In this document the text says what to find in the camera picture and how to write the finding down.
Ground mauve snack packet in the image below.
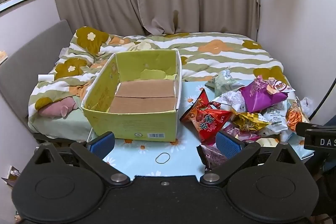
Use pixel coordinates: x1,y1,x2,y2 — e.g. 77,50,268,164
196,144,229,170
223,124,261,142

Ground gold foil snack packet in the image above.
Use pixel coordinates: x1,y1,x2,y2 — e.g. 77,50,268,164
232,112,271,132

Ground floral striped blanket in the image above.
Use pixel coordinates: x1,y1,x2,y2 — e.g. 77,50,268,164
28,26,292,132

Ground pale green bed sheet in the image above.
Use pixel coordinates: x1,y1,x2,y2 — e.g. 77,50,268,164
28,109,92,141

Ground crumpled white tissue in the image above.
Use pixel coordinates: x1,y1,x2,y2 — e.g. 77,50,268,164
299,97,315,117

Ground pile of mixed snack bags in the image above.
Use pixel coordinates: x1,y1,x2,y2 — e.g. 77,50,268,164
180,69,315,172

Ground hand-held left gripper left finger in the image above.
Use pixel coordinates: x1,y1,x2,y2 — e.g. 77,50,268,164
34,132,131,186

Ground rubber band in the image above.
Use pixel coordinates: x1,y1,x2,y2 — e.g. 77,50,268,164
155,153,171,164

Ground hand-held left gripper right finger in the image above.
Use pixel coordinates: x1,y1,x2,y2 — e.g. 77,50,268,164
199,132,301,186

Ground yellow-green cardboard box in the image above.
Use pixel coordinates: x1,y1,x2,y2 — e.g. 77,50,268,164
81,49,183,142

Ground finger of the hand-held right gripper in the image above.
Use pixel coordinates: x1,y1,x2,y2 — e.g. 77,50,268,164
296,122,336,136

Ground black cable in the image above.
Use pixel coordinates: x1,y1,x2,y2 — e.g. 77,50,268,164
308,79,336,119

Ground grey padded headboard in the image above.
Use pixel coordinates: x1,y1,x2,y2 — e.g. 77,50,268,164
0,20,74,119

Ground light blue daisy tablecloth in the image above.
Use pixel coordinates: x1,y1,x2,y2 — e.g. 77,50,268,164
87,80,315,178

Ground pink plush toy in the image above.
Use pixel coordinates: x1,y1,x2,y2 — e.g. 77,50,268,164
38,97,79,118

